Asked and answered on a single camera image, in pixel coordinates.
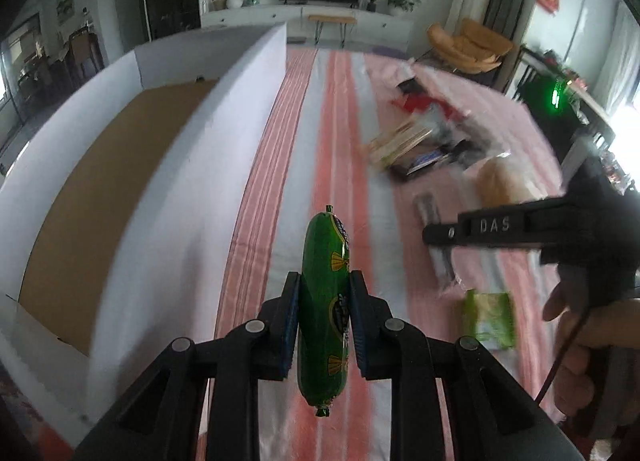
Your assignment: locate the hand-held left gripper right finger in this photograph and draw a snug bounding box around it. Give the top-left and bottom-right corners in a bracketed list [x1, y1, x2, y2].
[349, 270, 586, 461]

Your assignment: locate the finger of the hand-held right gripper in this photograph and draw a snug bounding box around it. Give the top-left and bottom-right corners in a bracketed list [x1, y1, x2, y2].
[422, 196, 577, 250]

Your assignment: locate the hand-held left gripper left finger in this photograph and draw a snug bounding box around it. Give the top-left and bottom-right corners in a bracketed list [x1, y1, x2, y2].
[75, 271, 301, 461]

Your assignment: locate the green sausage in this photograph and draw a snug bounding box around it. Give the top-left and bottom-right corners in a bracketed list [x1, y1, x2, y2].
[297, 205, 353, 418]

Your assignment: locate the white cardboard box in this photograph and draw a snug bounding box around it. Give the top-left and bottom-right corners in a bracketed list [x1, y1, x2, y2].
[0, 24, 288, 442]

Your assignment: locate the person's right hand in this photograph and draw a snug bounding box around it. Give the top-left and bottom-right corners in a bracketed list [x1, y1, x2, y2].
[544, 285, 609, 420]

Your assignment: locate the bread packet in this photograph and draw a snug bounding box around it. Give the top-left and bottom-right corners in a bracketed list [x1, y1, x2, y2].
[475, 158, 546, 213]

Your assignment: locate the clear grey snack packet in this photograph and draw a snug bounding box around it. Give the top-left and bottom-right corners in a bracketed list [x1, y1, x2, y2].
[412, 194, 465, 292]

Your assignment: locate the light green snack packet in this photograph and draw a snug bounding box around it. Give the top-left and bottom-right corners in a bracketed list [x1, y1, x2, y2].
[460, 289, 517, 351]

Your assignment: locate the dark blue snack packet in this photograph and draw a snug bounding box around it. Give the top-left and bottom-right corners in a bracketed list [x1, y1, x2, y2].
[390, 148, 452, 184]

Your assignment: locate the tan sticks snack packet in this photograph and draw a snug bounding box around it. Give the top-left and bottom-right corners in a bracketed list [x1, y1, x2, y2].
[367, 120, 436, 170]

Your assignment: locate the red snack packet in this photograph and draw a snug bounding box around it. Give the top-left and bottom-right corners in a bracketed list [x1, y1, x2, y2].
[390, 91, 458, 122]

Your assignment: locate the orange lounge chair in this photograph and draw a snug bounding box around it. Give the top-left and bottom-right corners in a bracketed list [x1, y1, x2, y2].
[426, 18, 515, 74]

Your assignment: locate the wooden bench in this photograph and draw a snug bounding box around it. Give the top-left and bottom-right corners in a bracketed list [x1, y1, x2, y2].
[307, 14, 358, 47]

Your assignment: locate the white television cabinet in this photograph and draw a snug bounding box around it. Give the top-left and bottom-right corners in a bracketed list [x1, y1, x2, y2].
[200, 4, 416, 47]

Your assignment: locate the black cable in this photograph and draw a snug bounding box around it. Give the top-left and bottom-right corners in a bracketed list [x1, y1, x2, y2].
[536, 308, 594, 404]

